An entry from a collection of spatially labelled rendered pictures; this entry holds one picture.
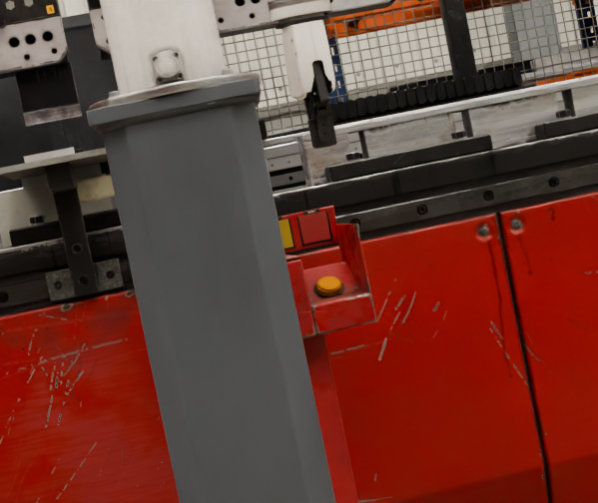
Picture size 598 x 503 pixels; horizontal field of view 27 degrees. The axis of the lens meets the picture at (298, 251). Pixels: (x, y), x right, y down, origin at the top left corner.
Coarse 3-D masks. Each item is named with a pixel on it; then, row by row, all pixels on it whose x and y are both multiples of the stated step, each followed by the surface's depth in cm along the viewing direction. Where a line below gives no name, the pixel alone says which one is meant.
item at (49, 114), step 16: (64, 64) 221; (16, 80) 220; (32, 80) 221; (48, 80) 221; (64, 80) 221; (32, 96) 221; (48, 96) 221; (64, 96) 221; (32, 112) 221; (48, 112) 222; (64, 112) 222; (80, 112) 223
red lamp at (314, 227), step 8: (304, 216) 200; (312, 216) 200; (320, 216) 200; (304, 224) 200; (312, 224) 200; (320, 224) 200; (304, 232) 200; (312, 232) 200; (320, 232) 200; (328, 232) 200; (304, 240) 200; (312, 240) 200; (320, 240) 200
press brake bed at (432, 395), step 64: (448, 192) 218; (512, 192) 219; (576, 192) 222; (320, 256) 214; (384, 256) 216; (448, 256) 218; (512, 256) 219; (576, 256) 221; (0, 320) 207; (64, 320) 209; (128, 320) 210; (384, 320) 216; (448, 320) 218; (512, 320) 219; (576, 320) 221; (0, 384) 208; (64, 384) 209; (128, 384) 211; (384, 384) 217; (448, 384) 218; (512, 384) 220; (576, 384) 221; (0, 448) 208; (64, 448) 209; (128, 448) 211; (384, 448) 217; (448, 448) 218; (512, 448) 220; (576, 448) 222
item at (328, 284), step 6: (324, 276) 193; (330, 276) 193; (318, 282) 192; (324, 282) 192; (330, 282) 192; (336, 282) 192; (318, 288) 191; (324, 288) 191; (330, 288) 191; (336, 288) 191; (324, 294) 191; (330, 294) 191
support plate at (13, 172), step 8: (88, 152) 196; (96, 152) 196; (104, 152) 196; (40, 160) 195; (48, 160) 195; (56, 160) 195; (64, 160) 195; (72, 160) 195; (80, 160) 199; (88, 160) 204; (96, 160) 209; (104, 160) 214; (0, 168) 194; (8, 168) 194; (16, 168) 194; (24, 168) 194; (32, 168) 195; (40, 168) 199; (8, 176) 203; (16, 176) 208; (24, 176) 214; (32, 176) 219
